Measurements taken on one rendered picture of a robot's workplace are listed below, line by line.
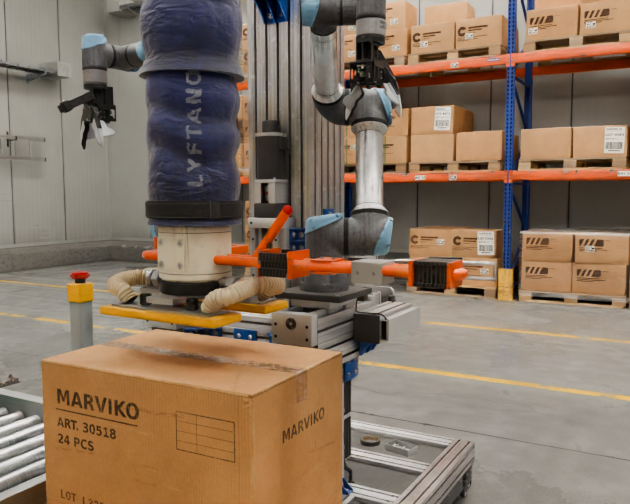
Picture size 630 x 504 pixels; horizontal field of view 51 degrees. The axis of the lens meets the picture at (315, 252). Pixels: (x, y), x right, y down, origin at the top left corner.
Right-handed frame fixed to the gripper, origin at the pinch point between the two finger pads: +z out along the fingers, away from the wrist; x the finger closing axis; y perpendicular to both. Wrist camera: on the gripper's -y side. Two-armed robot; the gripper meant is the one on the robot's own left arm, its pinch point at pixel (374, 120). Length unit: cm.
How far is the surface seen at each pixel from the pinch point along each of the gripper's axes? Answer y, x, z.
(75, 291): -10, -126, 55
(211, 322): 51, -14, 46
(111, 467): 56, -38, 80
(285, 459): 43, -1, 75
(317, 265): 39, 5, 34
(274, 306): 28, -13, 45
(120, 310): 50, -40, 45
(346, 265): 39, 12, 33
